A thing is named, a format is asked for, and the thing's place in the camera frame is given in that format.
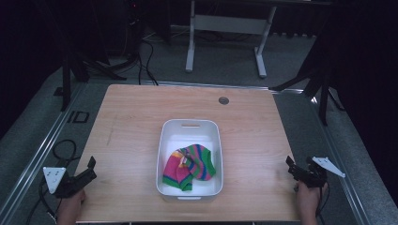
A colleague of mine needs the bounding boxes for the colourful striped sock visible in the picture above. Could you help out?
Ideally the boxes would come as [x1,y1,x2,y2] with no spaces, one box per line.
[161,148,197,192]
[179,143,217,182]

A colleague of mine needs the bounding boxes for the person's left hand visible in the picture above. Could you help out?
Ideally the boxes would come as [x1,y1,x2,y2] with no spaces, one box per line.
[55,188,87,225]

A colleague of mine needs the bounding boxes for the black floor cable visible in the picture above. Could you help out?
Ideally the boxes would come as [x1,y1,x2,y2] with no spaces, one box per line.
[136,37,160,86]

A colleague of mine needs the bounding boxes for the aluminium floor rail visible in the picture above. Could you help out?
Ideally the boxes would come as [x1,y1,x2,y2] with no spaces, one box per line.
[0,82,87,222]
[308,93,376,225]
[139,80,304,94]

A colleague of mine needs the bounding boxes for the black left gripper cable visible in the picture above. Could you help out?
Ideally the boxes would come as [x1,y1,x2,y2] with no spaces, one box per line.
[25,139,78,225]

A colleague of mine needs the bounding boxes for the black metal stand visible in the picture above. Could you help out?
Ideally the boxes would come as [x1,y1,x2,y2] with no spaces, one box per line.
[269,40,346,128]
[53,46,128,113]

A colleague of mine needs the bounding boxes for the white plastic bin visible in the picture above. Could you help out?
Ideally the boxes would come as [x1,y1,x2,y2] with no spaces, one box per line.
[155,118,224,202]

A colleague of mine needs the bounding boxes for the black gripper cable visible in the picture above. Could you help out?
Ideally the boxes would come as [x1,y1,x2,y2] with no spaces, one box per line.
[314,183,330,225]
[25,139,78,225]

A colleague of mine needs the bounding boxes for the person's right hand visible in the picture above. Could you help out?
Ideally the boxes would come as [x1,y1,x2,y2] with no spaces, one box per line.
[294,179,329,221]

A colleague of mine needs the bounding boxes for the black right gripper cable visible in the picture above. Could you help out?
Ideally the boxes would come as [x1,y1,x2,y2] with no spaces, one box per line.
[314,183,330,225]

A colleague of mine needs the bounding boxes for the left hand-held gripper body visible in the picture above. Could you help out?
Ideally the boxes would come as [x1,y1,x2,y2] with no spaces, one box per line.
[42,166,92,199]

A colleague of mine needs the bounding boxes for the white metal desk frame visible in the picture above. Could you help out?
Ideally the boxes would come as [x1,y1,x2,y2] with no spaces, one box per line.
[184,0,278,80]

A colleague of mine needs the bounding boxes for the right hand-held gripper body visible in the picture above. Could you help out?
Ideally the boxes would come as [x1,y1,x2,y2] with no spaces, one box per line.
[295,156,347,189]

